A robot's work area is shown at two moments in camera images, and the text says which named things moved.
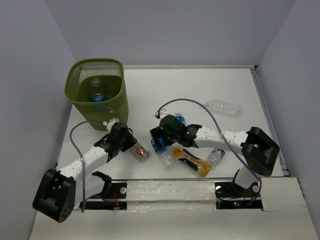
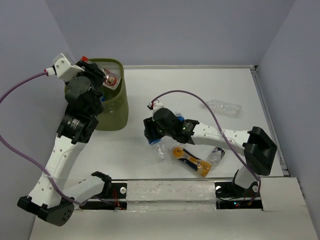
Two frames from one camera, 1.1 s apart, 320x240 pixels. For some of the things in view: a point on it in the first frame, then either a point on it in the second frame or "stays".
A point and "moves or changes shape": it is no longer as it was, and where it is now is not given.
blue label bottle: x=166 y=152 moves or changes shape
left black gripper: x=130 y=141 → x=91 y=71
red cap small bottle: x=140 y=152 → x=112 y=79
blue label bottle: x=179 y=116 stays
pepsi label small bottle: x=215 y=157 stays
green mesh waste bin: x=97 y=87 stays
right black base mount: x=228 y=196 stays
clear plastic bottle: x=228 y=108 stays
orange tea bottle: x=202 y=168 stays
